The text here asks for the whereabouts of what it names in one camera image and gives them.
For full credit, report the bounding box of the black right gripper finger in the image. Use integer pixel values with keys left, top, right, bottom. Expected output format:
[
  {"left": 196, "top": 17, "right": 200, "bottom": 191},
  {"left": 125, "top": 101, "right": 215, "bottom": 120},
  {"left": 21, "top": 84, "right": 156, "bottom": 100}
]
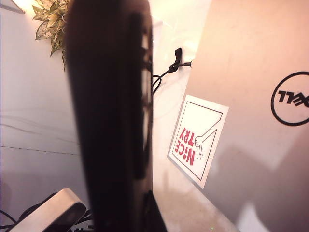
[{"left": 144, "top": 190, "right": 168, "bottom": 232}]

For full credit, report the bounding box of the white red-lettered sticker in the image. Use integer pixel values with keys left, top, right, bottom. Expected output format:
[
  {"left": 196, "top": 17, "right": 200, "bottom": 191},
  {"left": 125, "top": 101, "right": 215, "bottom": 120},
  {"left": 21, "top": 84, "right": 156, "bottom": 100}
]
[{"left": 167, "top": 94, "right": 230, "bottom": 190}]

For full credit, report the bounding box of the silver closed laptop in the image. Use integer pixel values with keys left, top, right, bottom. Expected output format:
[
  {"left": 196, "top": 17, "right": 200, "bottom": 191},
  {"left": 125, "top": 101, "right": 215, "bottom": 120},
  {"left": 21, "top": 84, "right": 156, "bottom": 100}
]
[{"left": 166, "top": 0, "right": 309, "bottom": 232}]

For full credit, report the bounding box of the black charging cable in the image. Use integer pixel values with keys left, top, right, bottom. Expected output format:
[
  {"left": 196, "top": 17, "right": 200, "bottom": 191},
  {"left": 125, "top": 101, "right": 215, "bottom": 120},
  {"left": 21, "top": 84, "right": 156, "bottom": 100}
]
[{"left": 151, "top": 47, "right": 194, "bottom": 95}]

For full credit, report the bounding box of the green variegated leafy plant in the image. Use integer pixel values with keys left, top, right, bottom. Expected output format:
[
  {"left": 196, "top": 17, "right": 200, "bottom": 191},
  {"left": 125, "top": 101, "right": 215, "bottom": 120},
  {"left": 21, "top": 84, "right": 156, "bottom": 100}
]
[{"left": 32, "top": 0, "right": 71, "bottom": 71}]

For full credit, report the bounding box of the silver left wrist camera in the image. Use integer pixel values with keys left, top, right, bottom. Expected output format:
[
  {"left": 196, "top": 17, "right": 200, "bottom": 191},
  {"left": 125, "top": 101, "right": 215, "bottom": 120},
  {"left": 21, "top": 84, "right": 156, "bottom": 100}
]
[{"left": 8, "top": 188, "right": 87, "bottom": 232}]

